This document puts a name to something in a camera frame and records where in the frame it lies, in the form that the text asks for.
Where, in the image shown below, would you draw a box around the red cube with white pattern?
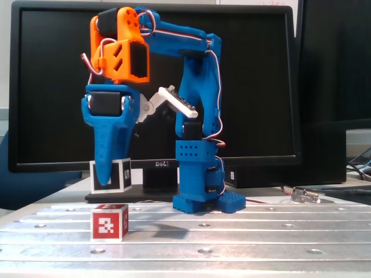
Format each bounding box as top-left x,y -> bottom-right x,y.
90,203 -> 129,243

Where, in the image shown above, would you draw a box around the black borderless monitor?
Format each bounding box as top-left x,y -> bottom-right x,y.
295,0 -> 371,131

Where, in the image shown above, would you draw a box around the black Dell monitor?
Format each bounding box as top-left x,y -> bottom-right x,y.
8,0 -> 303,204

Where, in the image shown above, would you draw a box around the aluminium slotted plate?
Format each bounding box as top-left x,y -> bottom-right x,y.
0,202 -> 371,275

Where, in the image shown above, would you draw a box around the blue office chair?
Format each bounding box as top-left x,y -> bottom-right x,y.
0,130 -> 83,211

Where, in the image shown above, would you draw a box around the black cube with number five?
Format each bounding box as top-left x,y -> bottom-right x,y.
89,157 -> 133,194

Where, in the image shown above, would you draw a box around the long red white arm wire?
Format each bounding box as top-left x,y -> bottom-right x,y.
136,9 -> 227,200

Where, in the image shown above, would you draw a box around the tangled blue cables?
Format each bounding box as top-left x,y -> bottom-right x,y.
346,147 -> 371,182

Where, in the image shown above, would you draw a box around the white mounted wrist camera board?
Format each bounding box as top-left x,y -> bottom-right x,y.
135,84 -> 199,126

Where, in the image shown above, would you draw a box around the thin red white wire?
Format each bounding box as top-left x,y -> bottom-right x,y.
245,185 -> 294,204

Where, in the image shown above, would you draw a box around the small bare circuit board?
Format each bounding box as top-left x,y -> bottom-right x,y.
290,186 -> 321,204

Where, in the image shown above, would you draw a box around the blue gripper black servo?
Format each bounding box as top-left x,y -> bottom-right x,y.
81,83 -> 140,187

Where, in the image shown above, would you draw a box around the red white wrist servo wire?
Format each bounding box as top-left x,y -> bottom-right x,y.
81,38 -> 117,78

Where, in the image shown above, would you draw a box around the thick black cable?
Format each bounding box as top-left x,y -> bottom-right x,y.
321,186 -> 371,196

